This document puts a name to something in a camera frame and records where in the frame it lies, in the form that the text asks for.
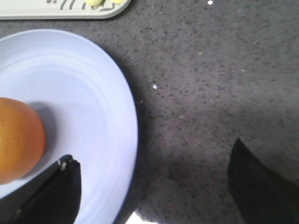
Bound white rectangular tray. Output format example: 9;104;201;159
0;0;130;20

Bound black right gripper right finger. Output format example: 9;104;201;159
228;138;299;224

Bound orange fruit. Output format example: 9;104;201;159
0;97;46;185

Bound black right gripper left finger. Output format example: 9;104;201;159
0;154;81;224

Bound yellow-green pieces on tray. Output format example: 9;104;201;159
85;0;124;7

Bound light blue plate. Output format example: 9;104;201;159
0;29;138;224

